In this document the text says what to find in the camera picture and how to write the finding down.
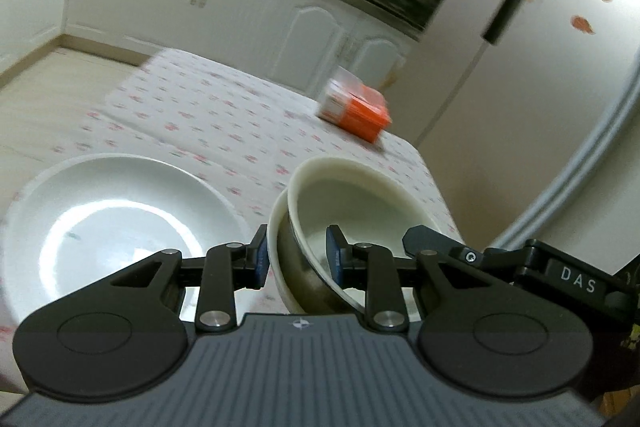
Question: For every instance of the orange tissue packet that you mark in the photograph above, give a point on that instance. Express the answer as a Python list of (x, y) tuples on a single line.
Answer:
[(357, 109)]

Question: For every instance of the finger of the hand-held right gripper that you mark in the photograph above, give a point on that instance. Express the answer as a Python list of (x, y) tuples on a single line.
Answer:
[(480, 257)]

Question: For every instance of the beige refrigerator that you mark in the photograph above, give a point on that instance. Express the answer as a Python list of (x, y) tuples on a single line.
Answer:
[(500, 107)]

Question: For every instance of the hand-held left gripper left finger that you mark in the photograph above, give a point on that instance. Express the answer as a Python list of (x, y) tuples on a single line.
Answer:
[(260, 257)]

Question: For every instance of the white kitchen cabinets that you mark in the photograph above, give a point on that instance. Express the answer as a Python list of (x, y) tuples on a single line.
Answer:
[(200, 2)]

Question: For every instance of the white plate with dark specks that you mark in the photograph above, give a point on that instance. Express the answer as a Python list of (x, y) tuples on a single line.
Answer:
[(120, 217)]

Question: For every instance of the cream plastic bowl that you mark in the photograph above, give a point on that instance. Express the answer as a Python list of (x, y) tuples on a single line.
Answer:
[(380, 202), (280, 247)]

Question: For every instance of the stainless steel bowl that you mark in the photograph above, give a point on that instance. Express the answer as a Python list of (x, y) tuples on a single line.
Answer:
[(305, 272)]

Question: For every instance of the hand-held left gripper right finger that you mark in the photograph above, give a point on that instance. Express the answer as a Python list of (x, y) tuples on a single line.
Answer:
[(334, 257)]

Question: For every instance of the cherry print tablecloth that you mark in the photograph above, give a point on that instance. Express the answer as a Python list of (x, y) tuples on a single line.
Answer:
[(240, 117)]

